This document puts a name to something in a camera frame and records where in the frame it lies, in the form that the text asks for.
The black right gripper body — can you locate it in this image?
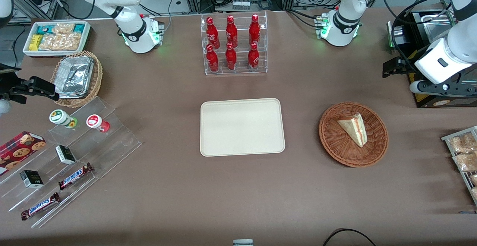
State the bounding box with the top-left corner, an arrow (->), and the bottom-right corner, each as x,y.
0,64 -> 29,104

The triangular sandwich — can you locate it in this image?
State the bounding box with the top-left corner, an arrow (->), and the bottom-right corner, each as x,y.
337,113 -> 368,148

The oval tan wicker basket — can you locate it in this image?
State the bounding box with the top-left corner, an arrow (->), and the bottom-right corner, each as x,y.
50,51 -> 103,108

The round brown wicker basket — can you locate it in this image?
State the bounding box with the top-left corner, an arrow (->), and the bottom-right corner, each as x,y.
319,102 -> 389,168

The beige rectangular tray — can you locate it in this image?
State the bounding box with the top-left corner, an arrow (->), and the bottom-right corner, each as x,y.
200,98 -> 286,157

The green label snack cup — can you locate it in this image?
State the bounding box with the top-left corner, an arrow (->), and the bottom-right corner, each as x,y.
49,109 -> 78,129

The aluminium foil container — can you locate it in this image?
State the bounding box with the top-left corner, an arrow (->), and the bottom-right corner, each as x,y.
55,56 -> 94,99

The white rectangular snack bin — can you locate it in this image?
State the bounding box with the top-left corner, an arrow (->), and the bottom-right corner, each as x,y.
23,21 -> 91,58

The small steel food pan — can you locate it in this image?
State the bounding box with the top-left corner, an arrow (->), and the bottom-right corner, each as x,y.
417,12 -> 454,42

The black food warmer case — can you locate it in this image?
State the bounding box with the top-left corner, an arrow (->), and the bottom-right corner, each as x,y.
386,0 -> 477,108

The yellow snack packet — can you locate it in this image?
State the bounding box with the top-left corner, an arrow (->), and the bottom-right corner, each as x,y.
29,34 -> 44,51

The clear bag of crackers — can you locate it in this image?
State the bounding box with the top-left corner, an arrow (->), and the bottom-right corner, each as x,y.
52,23 -> 76,35
38,33 -> 82,51

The red label snack cup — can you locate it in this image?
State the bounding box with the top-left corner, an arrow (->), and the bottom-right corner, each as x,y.
86,114 -> 111,133

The red plaid cookie box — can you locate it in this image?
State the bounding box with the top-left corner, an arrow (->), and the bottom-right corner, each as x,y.
0,131 -> 47,176

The small black box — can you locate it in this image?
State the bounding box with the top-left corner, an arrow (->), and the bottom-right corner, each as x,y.
19,170 -> 44,189
55,145 -> 77,165

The clear acrylic stepped display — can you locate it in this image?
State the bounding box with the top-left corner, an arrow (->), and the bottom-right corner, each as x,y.
0,96 -> 142,228

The Snickers chocolate bar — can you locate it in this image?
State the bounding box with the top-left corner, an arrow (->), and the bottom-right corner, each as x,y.
20,192 -> 61,221
58,163 -> 94,190

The red cola bottle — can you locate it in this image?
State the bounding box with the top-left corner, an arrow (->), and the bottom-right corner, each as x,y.
206,17 -> 220,50
248,42 -> 260,70
225,42 -> 237,70
225,15 -> 238,48
206,44 -> 219,72
249,14 -> 261,46

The clear acrylic bottle rack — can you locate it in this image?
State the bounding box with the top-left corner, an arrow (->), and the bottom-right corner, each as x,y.
200,10 -> 268,76

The grey wire rack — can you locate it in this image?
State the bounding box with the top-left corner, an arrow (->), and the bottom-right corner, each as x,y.
441,126 -> 477,206

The black looped floor cable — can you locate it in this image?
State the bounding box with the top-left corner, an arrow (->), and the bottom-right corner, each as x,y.
322,228 -> 377,246

